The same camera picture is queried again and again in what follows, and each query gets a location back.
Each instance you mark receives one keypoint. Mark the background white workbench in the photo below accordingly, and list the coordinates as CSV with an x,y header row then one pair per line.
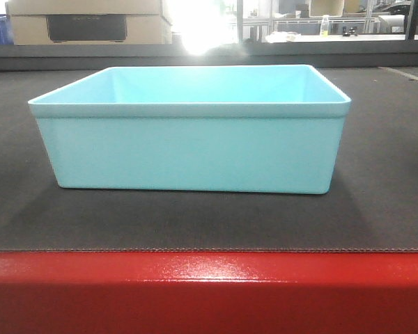
x,y
282,36

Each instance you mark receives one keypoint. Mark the red conveyor frame edge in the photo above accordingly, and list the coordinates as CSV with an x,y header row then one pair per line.
x,y
209,292

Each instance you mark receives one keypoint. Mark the black conveyor belt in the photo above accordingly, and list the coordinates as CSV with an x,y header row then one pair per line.
x,y
372,204

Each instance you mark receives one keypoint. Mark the cardboard box stack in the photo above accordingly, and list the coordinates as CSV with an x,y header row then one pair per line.
x,y
90,22

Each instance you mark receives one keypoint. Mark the light blue plastic bin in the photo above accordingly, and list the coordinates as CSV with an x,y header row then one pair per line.
x,y
242,128

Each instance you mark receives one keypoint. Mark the yellow liquid bottle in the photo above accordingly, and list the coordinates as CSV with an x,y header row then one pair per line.
x,y
325,25

